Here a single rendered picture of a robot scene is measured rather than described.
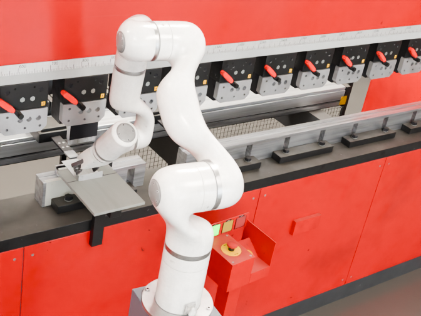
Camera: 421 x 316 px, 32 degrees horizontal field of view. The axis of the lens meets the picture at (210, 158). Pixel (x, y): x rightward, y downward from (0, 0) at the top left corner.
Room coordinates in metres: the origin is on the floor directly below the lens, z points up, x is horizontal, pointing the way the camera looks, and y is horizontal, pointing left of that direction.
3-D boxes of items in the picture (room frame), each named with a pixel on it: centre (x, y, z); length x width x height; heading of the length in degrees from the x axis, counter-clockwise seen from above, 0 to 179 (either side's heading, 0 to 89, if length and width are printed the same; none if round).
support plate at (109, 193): (2.00, 0.33, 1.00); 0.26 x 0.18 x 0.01; 41
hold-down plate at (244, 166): (2.46, -0.07, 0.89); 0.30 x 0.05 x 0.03; 131
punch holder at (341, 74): (2.88, -0.46, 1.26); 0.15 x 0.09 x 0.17; 131
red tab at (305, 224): (2.66, -0.45, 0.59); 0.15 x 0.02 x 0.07; 131
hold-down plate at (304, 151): (2.72, -0.37, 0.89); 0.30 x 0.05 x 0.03; 131
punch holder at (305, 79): (2.75, -0.31, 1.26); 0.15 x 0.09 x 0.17; 131
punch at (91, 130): (2.11, 0.43, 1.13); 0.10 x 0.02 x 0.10; 131
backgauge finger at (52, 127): (2.23, 0.54, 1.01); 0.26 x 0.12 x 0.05; 41
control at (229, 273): (2.14, -0.16, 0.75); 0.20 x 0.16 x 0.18; 135
